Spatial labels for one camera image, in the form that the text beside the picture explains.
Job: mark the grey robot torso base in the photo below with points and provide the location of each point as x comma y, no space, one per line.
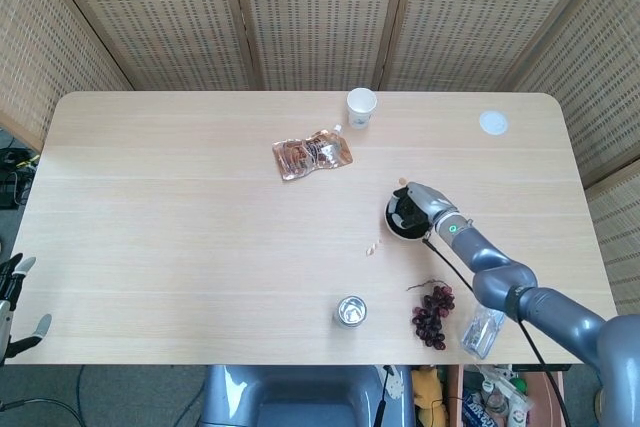
300,397

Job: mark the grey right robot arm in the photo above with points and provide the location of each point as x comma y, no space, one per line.
525,292

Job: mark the brown box of clutter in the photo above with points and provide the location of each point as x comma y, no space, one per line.
500,397

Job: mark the brown spouted food pouch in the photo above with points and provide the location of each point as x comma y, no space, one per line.
312,153

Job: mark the white round lid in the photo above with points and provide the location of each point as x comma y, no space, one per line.
494,122

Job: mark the small beige crumbs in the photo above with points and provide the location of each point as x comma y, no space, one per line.
373,246

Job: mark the white perforated metal bracket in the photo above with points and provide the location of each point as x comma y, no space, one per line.
394,382

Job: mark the woven bamboo folding screen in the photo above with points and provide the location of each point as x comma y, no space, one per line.
320,17

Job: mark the black equipment on floor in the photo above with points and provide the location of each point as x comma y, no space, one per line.
15,177

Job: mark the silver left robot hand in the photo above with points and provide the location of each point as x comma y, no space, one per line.
5,317

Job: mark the white paper cup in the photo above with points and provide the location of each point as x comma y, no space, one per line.
361,107

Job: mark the bunch of dark red grapes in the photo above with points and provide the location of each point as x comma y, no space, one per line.
432,314

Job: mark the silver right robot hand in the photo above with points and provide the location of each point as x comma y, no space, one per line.
430,199

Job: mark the blue aluminium drink can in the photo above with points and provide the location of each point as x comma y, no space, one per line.
351,311

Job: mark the yellow plush toy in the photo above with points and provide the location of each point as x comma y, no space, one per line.
430,392

